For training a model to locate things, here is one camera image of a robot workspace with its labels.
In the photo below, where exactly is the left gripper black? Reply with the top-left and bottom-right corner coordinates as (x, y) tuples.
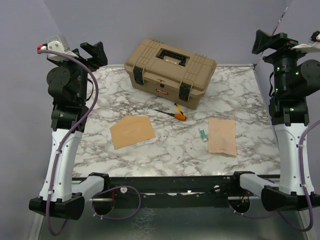
(55, 41), (107, 103)

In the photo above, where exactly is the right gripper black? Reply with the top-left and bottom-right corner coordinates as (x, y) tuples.
(252, 28), (318, 96)

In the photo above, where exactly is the brown paper envelope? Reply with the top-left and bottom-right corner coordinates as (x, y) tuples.
(110, 115), (156, 150)

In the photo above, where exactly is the green white glue stick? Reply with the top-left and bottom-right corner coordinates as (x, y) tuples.
(199, 128), (208, 142)

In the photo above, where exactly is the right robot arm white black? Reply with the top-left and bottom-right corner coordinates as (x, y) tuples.
(229, 30), (320, 212)

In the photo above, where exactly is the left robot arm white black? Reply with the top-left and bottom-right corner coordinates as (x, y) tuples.
(29, 39), (111, 220)

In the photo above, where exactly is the tan plastic toolbox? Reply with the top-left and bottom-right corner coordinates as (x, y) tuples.
(124, 38), (217, 110)

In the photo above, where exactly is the yellow black small tool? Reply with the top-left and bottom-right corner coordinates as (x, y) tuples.
(174, 103), (184, 116)

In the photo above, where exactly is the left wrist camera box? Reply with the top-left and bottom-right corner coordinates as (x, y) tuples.
(37, 34), (74, 56)

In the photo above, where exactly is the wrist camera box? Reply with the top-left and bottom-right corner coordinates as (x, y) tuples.
(291, 30), (320, 54)
(37, 34), (74, 56)

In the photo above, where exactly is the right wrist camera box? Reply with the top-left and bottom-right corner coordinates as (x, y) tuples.
(291, 30), (320, 54)

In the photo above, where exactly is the orange handled screwdriver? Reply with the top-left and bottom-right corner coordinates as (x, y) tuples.
(155, 109), (187, 121)

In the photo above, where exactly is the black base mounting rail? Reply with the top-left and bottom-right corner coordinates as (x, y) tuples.
(72, 171), (281, 210)

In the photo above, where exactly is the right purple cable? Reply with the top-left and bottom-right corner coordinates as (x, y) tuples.
(298, 118), (320, 232)

